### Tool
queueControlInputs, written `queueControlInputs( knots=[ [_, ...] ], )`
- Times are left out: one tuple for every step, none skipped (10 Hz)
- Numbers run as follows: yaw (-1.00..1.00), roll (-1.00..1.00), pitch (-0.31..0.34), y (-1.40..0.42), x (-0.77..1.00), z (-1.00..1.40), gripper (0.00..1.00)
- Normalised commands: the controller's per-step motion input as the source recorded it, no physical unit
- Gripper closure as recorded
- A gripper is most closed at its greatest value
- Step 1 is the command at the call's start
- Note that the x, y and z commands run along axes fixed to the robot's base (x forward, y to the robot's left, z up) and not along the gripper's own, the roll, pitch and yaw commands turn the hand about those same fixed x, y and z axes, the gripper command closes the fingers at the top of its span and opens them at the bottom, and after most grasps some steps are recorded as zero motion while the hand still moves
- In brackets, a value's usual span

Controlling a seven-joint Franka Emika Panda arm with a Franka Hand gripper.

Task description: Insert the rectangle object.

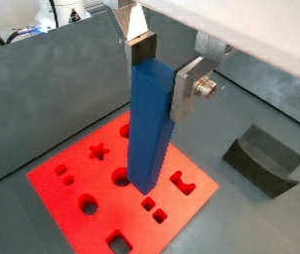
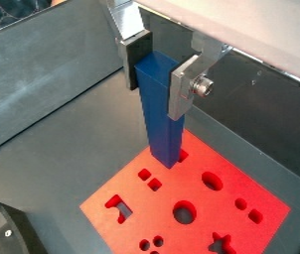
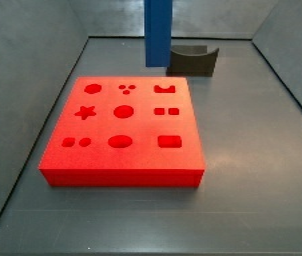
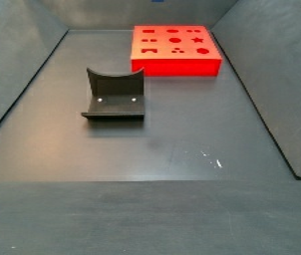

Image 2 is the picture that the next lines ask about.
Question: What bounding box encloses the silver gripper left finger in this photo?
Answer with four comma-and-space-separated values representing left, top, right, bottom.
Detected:
99, 0, 152, 90

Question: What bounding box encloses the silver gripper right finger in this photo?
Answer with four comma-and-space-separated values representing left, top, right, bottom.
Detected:
168, 32, 231, 121

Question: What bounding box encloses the blue rectangular block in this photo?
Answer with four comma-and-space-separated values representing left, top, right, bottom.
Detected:
135, 51, 184, 169

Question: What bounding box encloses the dark patterned cloth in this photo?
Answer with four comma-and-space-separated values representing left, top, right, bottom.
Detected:
0, 0, 52, 29

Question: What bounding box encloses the red shape sorting board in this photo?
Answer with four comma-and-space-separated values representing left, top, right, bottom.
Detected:
79, 131, 289, 254

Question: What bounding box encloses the black curved plastic part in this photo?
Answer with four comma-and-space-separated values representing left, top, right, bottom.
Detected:
0, 202, 48, 254

